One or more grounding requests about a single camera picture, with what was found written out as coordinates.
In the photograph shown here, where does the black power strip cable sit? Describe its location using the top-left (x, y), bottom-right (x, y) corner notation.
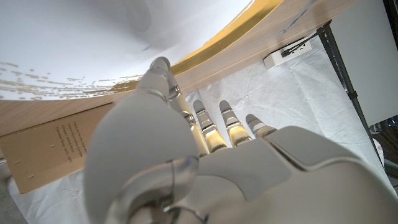
top-left (281, 23), bottom-right (330, 57)

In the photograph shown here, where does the white gold-rimmed paper plate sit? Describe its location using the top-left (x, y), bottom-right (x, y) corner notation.
top-left (0, 0), bottom-right (284, 101)

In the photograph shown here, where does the white power strip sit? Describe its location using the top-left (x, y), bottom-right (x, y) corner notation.
top-left (263, 37), bottom-right (313, 70)

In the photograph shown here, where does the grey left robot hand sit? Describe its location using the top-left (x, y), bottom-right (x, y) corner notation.
top-left (83, 56), bottom-right (398, 224)

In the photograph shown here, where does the grey tape strip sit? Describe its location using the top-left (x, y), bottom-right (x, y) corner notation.
top-left (282, 0), bottom-right (320, 34)

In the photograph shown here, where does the white curtain backdrop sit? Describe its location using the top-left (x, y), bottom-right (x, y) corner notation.
top-left (7, 35), bottom-right (396, 224)

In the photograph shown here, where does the white board panel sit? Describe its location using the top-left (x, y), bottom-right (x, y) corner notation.
top-left (329, 0), bottom-right (398, 127)

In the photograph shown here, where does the black stand pole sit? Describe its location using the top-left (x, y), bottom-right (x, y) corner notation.
top-left (317, 24), bottom-right (383, 156)

